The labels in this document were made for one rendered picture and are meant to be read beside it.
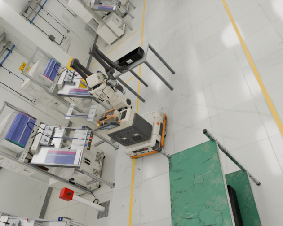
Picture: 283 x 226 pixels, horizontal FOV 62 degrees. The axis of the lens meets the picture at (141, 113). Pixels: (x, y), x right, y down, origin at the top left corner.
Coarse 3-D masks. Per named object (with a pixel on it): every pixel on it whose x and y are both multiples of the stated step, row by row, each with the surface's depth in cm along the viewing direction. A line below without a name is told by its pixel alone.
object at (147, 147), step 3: (141, 147) 345; (144, 147) 341; (147, 147) 339; (150, 147) 338; (132, 150) 356; (135, 150) 352; (138, 150) 351; (141, 150) 349; (144, 150) 349; (132, 153) 362
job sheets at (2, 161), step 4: (0, 160) 337; (4, 160) 337; (8, 160) 337; (0, 164) 346; (4, 164) 345; (8, 164) 344; (12, 164) 344; (16, 164) 344; (12, 168) 354; (16, 168) 354; (20, 168) 352; (20, 172) 364; (28, 172) 362; (32, 172) 361
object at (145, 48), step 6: (144, 48) 394; (150, 48) 401; (144, 54) 382; (156, 54) 409; (138, 60) 385; (144, 60) 371; (162, 60) 418; (132, 66) 388; (150, 66) 380; (168, 66) 428; (132, 72) 453; (156, 72) 388; (174, 72) 438; (138, 78) 464; (162, 78) 397; (126, 84) 426; (144, 84) 475; (168, 84) 408; (132, 90) 434; (138, 96) 444
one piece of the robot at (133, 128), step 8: (120, 112) 330; (128, 112) 318; (120, 120) 317; (128, 120) 312; (136, 120) 324; (144, 120) 338; (112, 128) 328; (120, 128) 324; (128, 128) 322; (136, 128) 320; (144, 128) 332; (112, 136) 346; (120, 136) 342; (128, 136) 339; (136, 136) 336; (144, 136) 332; (128, 144) 359
